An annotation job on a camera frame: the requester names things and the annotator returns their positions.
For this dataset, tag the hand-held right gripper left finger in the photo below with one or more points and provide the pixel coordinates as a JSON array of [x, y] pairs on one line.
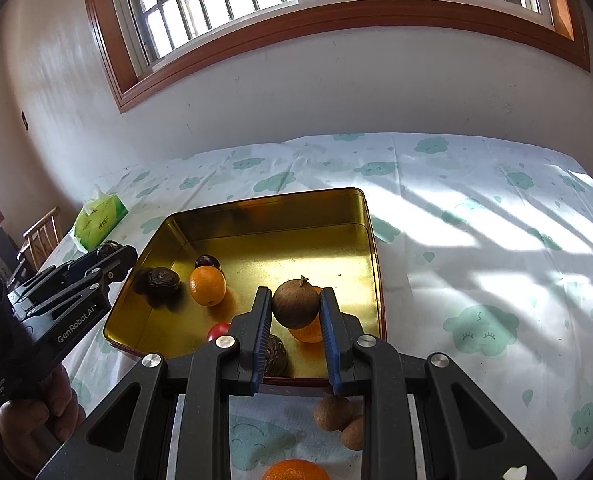
[[260, 342]]

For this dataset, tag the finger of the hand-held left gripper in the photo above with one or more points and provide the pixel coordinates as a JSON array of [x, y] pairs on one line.
[[61, 275], [116, 262]]

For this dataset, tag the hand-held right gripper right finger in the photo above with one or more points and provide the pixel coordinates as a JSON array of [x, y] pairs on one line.
[[329, 347]]

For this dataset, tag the large dark wrinkled passion fruit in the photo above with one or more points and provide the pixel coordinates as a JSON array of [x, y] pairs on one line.
[[276, 355]]

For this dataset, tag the red tomato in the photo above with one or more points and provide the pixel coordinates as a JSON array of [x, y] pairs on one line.
[[217, 332]]

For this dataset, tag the brown round fruit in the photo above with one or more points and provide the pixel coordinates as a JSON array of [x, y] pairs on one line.
[[354, 434], [295, 305], [332, 412]]

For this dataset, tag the orange mandarin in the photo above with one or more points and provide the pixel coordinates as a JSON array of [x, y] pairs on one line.
[[306, 335], [207, 286], [295, 470]]

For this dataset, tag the gold metal tin tray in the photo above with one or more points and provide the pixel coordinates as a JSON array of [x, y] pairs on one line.
[[276, 250]]

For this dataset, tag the person's left hand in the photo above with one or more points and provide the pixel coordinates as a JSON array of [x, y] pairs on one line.
[[59, 405]]

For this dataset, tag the small dark wrinkled passion fruit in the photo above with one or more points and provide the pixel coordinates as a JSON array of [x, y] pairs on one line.
[[159, 280]]

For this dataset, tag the wooden chair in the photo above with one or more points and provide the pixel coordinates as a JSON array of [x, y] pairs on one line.
[[41, 232]]

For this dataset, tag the green tissue pack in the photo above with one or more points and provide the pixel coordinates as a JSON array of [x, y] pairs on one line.
[[99, 217]]

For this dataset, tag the dark furniture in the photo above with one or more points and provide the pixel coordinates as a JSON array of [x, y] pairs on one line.
[[9, 255]]

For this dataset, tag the smooth dark purple fruit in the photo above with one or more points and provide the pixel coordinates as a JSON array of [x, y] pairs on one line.
[[207, 261]]

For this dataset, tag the white cloud print tablecloth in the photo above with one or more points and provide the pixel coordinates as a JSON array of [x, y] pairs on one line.
[[476, 235]]

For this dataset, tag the white paper scrap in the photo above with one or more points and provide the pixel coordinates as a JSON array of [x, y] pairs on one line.
[[516, 472]]

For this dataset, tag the wooden framed barred window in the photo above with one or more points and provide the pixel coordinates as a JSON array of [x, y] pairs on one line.
[[326, 15]]

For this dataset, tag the dark wall switch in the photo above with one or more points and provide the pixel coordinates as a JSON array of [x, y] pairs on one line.
[[25, 121]]

